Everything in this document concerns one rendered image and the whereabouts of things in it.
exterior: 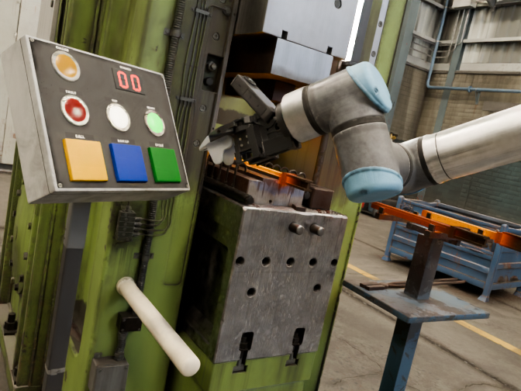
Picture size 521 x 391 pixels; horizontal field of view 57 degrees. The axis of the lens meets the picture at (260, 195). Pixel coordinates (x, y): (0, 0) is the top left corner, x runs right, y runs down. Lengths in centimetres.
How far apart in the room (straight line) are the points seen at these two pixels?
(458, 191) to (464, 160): 921
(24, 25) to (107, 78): 544
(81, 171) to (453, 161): 63
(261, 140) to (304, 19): 58
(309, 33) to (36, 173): 83
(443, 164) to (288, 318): 79
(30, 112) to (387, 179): 60
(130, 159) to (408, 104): 980
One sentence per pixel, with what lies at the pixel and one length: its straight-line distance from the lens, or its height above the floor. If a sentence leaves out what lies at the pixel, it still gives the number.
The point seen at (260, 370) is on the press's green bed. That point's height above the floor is 43.
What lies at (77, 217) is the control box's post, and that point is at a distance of 108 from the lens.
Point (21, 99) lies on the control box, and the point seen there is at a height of 109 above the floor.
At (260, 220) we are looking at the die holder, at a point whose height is 88.
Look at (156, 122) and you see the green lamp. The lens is 107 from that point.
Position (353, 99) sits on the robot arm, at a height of 120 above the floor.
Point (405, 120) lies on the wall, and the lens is 1061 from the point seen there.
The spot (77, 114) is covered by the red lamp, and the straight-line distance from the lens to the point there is 93.
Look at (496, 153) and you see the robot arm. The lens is 85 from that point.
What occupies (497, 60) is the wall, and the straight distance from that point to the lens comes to 1036.
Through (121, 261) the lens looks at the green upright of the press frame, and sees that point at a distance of 140.
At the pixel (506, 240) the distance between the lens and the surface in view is 168.
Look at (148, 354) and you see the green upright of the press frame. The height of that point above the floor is 40.
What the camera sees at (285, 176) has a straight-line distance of 138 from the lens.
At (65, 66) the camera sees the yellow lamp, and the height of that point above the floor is 116.
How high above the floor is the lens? 113
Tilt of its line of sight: 8 degrees down
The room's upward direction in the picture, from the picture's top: 12 degrees clockwise
